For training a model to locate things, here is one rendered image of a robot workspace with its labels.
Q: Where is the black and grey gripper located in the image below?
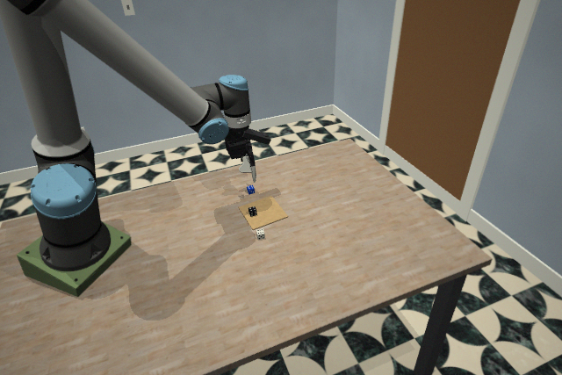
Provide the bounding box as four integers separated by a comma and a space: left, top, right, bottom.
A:
225, 125, 256, 183

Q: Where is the tan square mat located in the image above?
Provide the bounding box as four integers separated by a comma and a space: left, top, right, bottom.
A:
238, 196, 288, 230

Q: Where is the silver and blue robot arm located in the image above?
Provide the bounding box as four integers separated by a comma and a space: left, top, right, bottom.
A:
0, 0, 251, 271

